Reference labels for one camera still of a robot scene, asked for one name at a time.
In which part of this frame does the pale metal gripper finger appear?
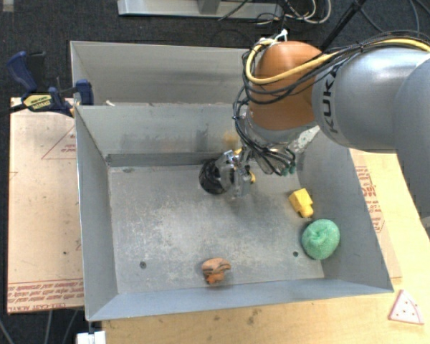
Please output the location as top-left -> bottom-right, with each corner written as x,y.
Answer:
216,168 -> 236,194
234,174 -> 253,201

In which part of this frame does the black round object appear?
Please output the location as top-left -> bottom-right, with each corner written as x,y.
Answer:
199,158 -> 226,196

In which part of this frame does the yellow plastic block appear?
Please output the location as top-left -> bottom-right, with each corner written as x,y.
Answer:
287,188 -> 315,219

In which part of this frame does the grey metal bin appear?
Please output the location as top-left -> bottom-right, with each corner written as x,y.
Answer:
70,40 -> 395,323

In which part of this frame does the orange and brown toy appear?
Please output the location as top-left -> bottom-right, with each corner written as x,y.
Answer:
201,257 -> 233,286

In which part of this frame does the green foam ball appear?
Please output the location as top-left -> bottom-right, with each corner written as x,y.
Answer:
300,219 -> 341,261

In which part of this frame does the brown cardboard board red print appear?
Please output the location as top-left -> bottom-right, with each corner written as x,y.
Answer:
6,97 -> 404,315

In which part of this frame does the pink triangular pad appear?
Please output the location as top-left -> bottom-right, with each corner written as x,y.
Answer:
387,289 -> 426,326

